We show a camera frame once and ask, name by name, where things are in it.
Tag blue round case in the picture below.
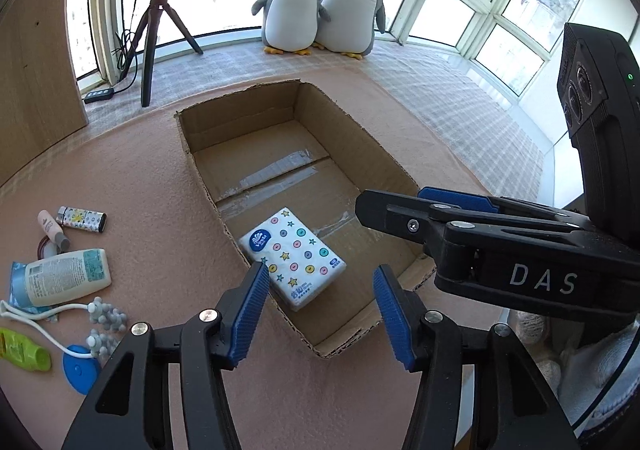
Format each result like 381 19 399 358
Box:
62 345 102 396

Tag white roller massager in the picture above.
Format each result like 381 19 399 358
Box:
0 296 129 362

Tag patterned tissue pack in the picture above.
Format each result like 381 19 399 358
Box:
239 207 347 311

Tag green tube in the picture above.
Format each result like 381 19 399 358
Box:
0 328 52 372

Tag white lotion bottle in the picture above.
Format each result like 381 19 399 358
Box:
24 248 112 307

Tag small pink bottle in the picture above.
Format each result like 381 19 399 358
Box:
37 210 70 253

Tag patterned lighter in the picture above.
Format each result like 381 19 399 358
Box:
55 206 107 233

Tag plaid bed sheet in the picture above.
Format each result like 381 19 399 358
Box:
1 40 544 227

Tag cardboard box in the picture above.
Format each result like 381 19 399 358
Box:
177 80 435 358

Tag blue sachet packet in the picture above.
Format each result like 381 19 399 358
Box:
8 262 52 314

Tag large plush penguin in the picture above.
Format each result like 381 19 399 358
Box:
314 0 386 60

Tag small plush penguin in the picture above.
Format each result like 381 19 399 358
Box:
250 0 331 56

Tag large wooden board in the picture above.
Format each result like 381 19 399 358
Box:
1 0 88 182

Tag black tripod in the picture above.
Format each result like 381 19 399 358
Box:
118 0 204 108

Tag black camera on mount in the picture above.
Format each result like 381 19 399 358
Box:
556 22 639 250

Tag black inline cable remote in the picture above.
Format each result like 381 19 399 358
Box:
84 87 115 104

